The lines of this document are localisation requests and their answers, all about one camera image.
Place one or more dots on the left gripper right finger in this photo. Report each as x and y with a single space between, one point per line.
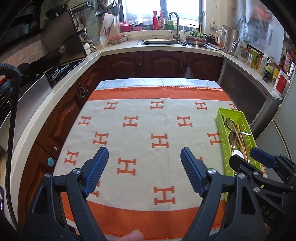
196 171

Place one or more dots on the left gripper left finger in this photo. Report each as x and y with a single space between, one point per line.
92 171

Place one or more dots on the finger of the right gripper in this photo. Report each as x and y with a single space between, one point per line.
263 157
245 169

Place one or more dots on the plain brown bamboo chopstick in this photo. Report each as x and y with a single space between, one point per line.
239 142

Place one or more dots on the round steel serving spoon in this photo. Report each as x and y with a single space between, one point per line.
231 125

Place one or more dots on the white ceramic soup spoon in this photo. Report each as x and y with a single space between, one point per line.
238 154

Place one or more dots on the large steel spoon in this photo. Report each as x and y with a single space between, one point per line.
233 141

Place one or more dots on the steel fork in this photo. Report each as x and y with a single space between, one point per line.
223 118

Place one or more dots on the person's left hand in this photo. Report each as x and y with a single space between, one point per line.
135 235

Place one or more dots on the green plastic utensil tray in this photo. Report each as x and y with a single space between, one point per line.
239 118

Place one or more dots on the grey frosted door cabinet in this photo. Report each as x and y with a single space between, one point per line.
249 96

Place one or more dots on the orange white H-pattern blanket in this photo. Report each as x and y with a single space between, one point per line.
144 185

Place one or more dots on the wooden lower cabinets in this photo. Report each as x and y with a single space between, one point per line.
54 130

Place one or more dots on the gas stove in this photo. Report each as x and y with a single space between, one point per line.
56 74

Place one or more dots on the glass pitcher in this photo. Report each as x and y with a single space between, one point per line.
239 50

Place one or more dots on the steel electric kettle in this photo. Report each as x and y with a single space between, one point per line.
226 38

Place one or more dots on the potted green plant bowl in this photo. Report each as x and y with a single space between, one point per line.
196 38

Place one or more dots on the black range hood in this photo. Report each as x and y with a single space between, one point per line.
39 35

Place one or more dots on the red spray bottle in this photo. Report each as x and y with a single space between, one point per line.
155 21

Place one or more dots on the wooden cutting board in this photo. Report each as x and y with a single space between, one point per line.
109 25

